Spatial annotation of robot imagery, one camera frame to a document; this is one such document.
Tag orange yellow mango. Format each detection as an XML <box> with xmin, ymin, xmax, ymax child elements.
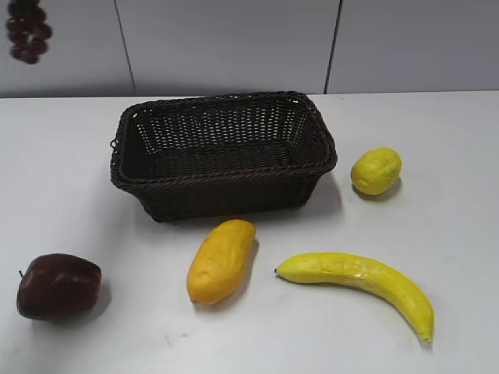
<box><xmin>186</xmin><ymin>219</ymin><xmax>256</xmax><ymax>305</ymax></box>

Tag dark red apple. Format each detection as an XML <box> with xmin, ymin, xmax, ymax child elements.
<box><xmin>16</xmin><ymin>253</ymin><xmax>102</xmax><ymax>320</ymax></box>

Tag yellow lemon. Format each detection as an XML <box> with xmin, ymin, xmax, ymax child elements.
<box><xmin>350</xmin><ymin>147</ymin><xmax>402</xmax><ymax>196</ymax></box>

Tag black wicker basket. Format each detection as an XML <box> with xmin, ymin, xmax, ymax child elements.
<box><xmin>110</xmin><ymin>91</ymin><xmax>338</xmax><ymax>222</ymax></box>

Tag yellow banana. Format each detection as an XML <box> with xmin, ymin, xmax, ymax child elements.
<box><xmin>274</xmin><ymin>252</ymin><xmax>434</xmax><ymax>346</ymax></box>

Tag dark purple grape bunch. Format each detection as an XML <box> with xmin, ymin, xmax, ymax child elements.
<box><xmin>5</xmin><ymin>0</ymin><xmax>53</xmax><ymax>65</ymax></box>

